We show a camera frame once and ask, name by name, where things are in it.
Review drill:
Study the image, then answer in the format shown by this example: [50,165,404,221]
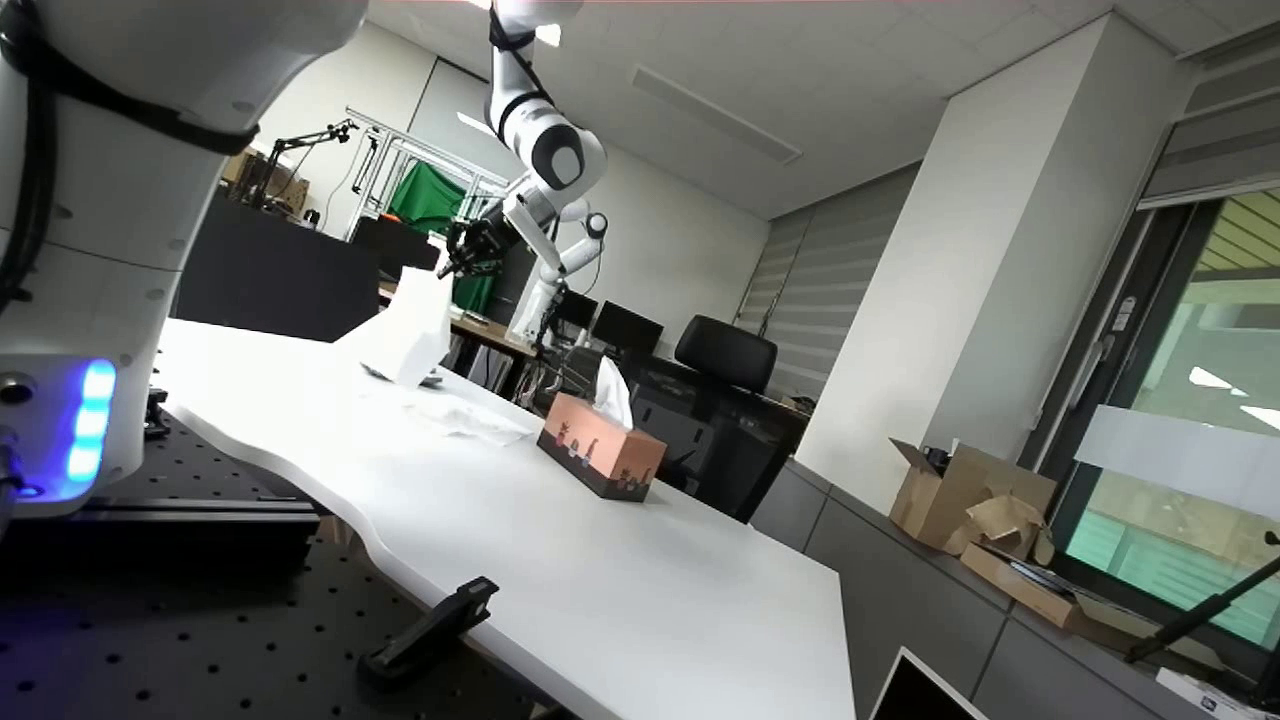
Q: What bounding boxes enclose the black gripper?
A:
[431,216,518,288]

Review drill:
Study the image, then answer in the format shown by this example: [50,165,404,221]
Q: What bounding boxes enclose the white tissue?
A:
[591,352,638,433]
[333,263,455,391]

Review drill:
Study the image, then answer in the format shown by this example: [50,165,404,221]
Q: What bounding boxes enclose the brown cardboard box stack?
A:
[214,149,316,223]

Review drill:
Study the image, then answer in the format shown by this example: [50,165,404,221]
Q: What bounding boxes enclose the orange and brown tissue box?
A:
[532,389,673,507]

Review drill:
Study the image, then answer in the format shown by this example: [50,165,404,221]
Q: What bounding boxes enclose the open cardboard box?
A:
[886,435,1063,566]

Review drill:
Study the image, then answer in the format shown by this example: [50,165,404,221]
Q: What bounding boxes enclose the green cloth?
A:
[389,156,516,316]

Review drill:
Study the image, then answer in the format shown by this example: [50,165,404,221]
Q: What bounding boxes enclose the wooden desk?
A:
[443,305,538,367]

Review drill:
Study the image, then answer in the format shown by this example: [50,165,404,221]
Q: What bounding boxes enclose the black partition panel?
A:
[168,184,389,350]

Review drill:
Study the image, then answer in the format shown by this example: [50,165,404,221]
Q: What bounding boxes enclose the black office chair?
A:
[673,311,781,396]

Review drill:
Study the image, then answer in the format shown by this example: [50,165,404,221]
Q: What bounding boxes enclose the dark office desk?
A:
[625,352,811,524]

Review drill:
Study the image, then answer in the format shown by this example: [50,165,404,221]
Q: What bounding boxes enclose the wide grey roller blind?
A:
[731,165,924,404]

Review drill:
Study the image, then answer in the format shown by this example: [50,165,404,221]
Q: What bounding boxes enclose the black clamp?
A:
[354,572,504,692]

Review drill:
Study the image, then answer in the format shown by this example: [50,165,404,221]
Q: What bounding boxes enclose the black perforated breadboard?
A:
[0,413,577,720]

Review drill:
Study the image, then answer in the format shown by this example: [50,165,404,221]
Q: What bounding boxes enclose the grey low counter cabinet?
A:
[748,458,1175,720]

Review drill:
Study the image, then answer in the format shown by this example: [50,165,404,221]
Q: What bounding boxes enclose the white framed dark screen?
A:
[863,643,992,720]

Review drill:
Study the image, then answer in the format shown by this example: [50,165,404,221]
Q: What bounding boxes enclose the flat cardboard piece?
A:
[954,538,1092,631]

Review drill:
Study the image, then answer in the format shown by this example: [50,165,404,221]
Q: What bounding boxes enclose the grey window roller blind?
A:
[1136,25,1280,214]

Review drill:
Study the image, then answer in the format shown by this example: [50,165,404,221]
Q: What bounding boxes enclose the black tripod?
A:
[1120,551,1280,667]

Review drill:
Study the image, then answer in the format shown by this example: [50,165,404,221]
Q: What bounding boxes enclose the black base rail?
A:
[0,496,325,592]

